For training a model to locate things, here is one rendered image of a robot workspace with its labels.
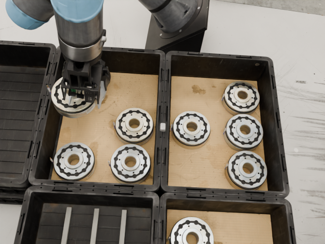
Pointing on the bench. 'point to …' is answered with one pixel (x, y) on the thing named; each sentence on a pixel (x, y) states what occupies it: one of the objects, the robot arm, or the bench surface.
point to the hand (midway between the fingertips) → (88, 93)
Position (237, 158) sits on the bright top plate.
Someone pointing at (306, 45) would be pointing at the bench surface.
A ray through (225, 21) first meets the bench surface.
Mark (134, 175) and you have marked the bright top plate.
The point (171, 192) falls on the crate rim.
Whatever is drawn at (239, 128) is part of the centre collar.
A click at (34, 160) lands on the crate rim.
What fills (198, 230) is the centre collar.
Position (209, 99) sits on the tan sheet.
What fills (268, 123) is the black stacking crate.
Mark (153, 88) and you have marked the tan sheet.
